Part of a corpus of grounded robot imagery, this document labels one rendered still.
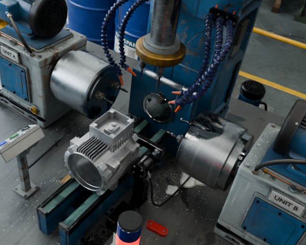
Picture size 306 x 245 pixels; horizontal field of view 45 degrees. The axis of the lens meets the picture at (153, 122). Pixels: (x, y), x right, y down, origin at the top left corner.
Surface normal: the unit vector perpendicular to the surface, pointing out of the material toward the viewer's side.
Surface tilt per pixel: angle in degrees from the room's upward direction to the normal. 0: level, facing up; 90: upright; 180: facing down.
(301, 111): 16
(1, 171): 0
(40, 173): 0
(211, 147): 43
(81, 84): 51
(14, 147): 57
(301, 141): 74
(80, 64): 21
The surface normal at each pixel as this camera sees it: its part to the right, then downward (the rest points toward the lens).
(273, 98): 0.12, -0.75
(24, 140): 0.76, -0.05
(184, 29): -0.54, 0.50
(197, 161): -0.49, 0.25
